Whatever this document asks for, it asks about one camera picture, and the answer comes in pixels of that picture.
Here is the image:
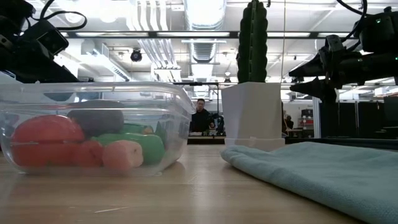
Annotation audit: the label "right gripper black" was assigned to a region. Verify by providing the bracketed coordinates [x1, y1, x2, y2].
[288, 34, 398, 103]

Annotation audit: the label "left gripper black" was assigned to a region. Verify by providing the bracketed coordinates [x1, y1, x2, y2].
[0, 34, 79, 83]

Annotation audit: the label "red toy tomato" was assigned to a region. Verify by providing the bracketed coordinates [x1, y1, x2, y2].
[11, 114, 86, 168]

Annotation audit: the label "brown toy kiwi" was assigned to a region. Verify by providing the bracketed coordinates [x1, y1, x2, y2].
[66, 99, 126, 138]

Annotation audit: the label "green toy pepper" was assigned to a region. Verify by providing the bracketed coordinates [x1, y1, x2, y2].
[119, 121, 155, 136]

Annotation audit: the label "pink toy food piece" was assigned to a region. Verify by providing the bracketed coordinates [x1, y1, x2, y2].
[101, 139, 144, 171]

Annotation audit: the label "green toy cucumber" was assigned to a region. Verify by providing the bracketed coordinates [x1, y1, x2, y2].
[91, 132, 166, 166]

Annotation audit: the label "clear plastic tupperware container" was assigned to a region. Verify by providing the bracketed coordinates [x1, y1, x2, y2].
[0, 81, 195, 177]

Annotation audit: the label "person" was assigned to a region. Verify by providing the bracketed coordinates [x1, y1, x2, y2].
[189, 98, 216, 133]
[284, 114, 295, 131]

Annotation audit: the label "black partition panels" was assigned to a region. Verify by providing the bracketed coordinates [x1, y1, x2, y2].
[320, 96, 398, 140]

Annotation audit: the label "white faceted plant pot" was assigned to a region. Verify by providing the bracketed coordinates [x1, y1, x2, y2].
[220, 82, 286, 152]

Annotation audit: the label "green cactus plant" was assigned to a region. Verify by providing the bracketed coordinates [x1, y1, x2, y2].
[235, 0, 269, 84]

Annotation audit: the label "teal folded cloth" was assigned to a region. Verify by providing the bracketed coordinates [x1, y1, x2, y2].
[220, 141, 398, 224]

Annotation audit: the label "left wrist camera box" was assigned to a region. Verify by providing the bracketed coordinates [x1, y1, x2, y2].
[22, 19, 70, 57]

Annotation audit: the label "left arm camera cable loop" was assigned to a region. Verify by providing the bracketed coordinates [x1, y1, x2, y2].
[39, 0, 88, 32]

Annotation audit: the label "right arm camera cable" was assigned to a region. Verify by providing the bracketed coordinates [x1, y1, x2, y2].
[335, 0, 368, 43]

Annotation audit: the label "black overhead camera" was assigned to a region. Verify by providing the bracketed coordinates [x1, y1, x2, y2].
[129, 48, 143, 63]

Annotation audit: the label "silver ceiling air duct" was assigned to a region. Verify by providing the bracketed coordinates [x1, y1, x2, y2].
[183, 0, 228, 63]

